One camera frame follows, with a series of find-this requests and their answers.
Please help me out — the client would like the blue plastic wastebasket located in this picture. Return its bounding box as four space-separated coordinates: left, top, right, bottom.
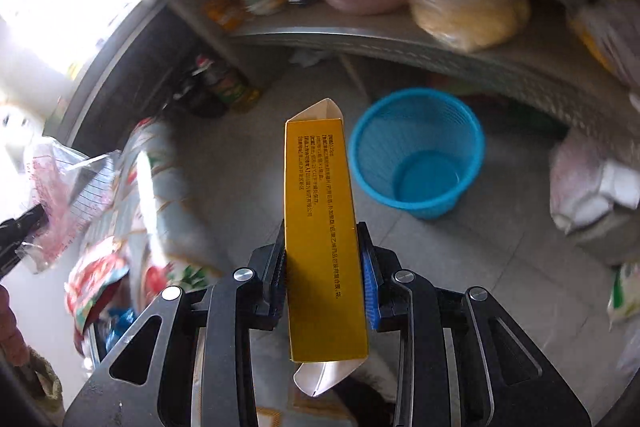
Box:
348 88 487 221

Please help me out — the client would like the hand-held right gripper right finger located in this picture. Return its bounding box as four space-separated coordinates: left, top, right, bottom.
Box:
356 221 593 427

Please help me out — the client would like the grey kitchen counter shelf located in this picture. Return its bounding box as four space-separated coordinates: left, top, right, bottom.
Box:
167 0 640 148

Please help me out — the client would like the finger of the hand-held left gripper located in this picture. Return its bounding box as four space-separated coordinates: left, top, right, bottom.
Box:
0 247 27 280
0 204 49 253

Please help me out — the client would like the clear plastic bag red print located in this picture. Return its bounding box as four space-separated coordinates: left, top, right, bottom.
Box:
22 142 123 275

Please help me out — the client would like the white yellow packet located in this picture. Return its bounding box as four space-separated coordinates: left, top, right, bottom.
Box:
567 0 640 90

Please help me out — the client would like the person's left hand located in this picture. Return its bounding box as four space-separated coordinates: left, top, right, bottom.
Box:
0 284 27 368

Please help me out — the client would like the white plastic bag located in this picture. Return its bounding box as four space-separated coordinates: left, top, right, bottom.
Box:
550 132 640 265

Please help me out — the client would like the green white packet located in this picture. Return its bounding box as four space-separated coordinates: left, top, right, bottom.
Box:
606 262 640 333

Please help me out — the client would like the yellow cardboard box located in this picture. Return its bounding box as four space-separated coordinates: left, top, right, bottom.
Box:
284 97 371 398

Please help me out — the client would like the blue foil packet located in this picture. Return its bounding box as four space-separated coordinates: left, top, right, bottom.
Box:
97 307 138 358

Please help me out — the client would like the dark glass bottle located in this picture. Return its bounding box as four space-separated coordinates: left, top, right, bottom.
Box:
172 57 226 118

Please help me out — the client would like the orange snack packet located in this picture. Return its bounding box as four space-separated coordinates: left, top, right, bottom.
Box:
205 0 248 32

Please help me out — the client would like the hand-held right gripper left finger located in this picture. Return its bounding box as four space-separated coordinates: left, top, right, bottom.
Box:
62 219 288 427

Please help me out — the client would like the red snack packet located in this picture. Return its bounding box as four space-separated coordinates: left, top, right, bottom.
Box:
66 251 132 348

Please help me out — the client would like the white crumpled tissue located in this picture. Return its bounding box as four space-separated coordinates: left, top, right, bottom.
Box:
289 48 328 68

